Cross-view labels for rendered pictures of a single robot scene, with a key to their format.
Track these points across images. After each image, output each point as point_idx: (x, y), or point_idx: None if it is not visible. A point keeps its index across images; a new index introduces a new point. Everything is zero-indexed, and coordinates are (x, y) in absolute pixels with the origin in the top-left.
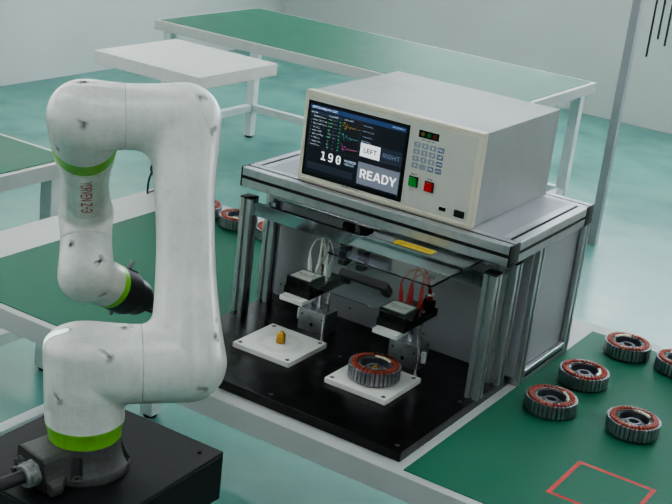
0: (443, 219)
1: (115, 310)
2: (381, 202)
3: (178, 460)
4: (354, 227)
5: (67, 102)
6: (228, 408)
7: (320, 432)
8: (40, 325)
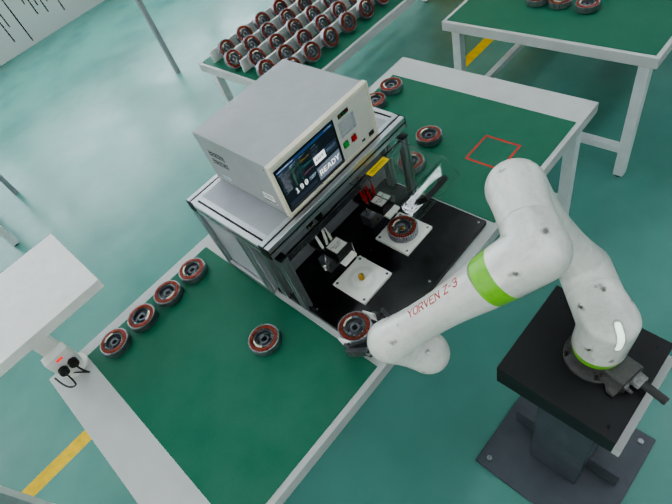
0: (366, 143)
1: None
2: (337, 172)
3: None
4: None
5: (568, 247)
6: None
7: (461, 259)
8: (330, 435)
